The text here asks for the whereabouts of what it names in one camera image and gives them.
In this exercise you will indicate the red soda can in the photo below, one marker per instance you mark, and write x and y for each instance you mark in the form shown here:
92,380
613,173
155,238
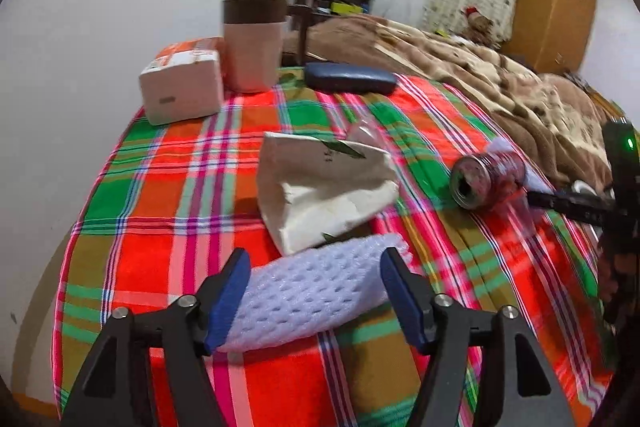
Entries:
492,179

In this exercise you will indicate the wooden wardrobe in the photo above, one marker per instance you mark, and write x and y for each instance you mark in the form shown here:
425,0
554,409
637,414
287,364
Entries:
550,12

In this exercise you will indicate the cluttered white shelf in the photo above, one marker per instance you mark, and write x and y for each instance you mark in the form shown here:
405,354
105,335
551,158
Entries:
332,2

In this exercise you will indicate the brown beige fleece blanket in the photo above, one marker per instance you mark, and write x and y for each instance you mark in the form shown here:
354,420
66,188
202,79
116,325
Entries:
500,92

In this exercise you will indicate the brown and white lidded mug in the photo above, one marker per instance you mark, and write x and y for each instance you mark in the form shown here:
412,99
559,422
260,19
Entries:
252,52

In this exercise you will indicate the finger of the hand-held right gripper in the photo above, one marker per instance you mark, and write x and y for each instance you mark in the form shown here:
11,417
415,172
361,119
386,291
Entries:
570,205

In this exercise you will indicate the clear plastic bag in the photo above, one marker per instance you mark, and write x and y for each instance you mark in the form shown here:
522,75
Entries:
370,137

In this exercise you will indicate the dark blue glasses case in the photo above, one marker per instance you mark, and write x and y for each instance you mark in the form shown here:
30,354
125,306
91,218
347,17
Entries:
350,78

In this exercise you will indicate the red green plaid tablecloth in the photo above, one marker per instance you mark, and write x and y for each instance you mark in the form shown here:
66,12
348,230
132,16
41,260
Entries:
165,217

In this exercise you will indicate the brown teddy bear red hat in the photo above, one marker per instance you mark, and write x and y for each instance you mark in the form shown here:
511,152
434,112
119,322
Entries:
479,24

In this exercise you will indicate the white orange tissue box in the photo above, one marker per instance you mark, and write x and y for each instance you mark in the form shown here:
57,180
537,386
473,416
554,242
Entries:
182,87

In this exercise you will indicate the white paper bag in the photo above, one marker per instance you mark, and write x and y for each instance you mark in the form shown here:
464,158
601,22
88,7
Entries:
320,192

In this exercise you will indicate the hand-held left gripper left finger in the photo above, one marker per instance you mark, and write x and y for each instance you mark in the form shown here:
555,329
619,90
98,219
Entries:
227,302

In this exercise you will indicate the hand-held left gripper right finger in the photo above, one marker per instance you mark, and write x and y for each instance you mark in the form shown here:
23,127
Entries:
405,302

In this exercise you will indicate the long white foam net sleeve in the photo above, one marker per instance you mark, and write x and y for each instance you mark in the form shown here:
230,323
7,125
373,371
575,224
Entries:
310,297

